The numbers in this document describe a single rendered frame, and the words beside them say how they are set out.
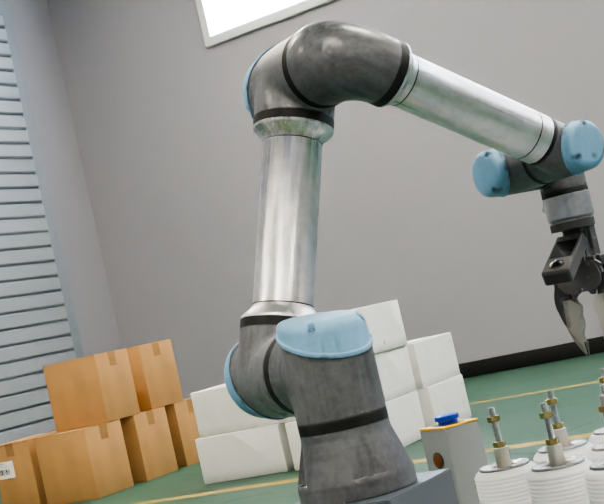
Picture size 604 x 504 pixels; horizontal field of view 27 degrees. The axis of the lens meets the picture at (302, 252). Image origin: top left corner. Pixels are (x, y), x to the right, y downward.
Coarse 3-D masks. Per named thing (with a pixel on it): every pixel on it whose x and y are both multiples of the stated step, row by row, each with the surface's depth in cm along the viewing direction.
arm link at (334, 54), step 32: (320, 32) 168; (352, 32) 168; (288, 64) 170; (320, 64) 167; (352, 64) 166; (384, 64) 167; (416, 64) 170; (320, 96) 170; (352, 96) 170; (384, 96) 169; (416, 96) 171; (448, 96) 172; (480, 96) 175; (448, 128) 177; (480, 128) 176; (512, 128) 177; (544, 128) 180; (576, 128) 180; (544, 160) 182; (576, 160) 180
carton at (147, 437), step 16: (128, 416) 561; (144, 416) 566; (160, 416) 576; (128, 432) 561; (144, 432) 563; (160, 432) 573; (128, 448) 562; (144, 448) 561; (160, 448) 570; (144, 464) 558; (160, 464) 568; (176, 464) 578; (144, 480) 558
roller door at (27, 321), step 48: (0, 48) 830; (0, 96) 819; (0, 144) 811; (0, 192) 800; (48, 192) 842; (0, 240) 790; (48, 240) 828; (0, 288) 781; (48, 288) 818; (0, 336) 772; (48, 336) 807; (0, 384) 763; (0, 432) 756
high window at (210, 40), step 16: (208, 0) 823; (224, 0) 817; (240, 0) 811; (256, 0) 805; (272, 0) 799; (288, 0) 793; (304, 0) 788; (320, 0) 782; (208, 16) 824; (224, 16) 818; (240, 16) 812; (256, 16) 806; (272, 16) 800; (288, 16) 795; (208, 32) 826; (224, 32) 819; (240, 32) 813
